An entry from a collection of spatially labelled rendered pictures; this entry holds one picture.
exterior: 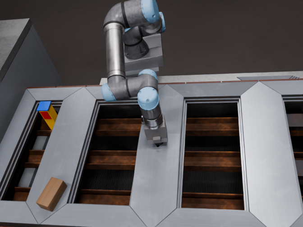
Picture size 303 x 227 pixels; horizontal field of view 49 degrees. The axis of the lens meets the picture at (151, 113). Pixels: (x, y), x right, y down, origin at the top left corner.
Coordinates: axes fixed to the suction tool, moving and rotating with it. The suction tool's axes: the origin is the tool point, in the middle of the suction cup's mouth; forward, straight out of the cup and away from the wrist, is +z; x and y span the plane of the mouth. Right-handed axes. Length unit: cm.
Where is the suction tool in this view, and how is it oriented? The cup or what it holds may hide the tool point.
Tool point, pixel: (159, 143)
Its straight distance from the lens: 142.7
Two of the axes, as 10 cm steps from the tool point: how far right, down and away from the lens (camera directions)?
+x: -0.4, -7.7, 6.4
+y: 9.9, -1.3, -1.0
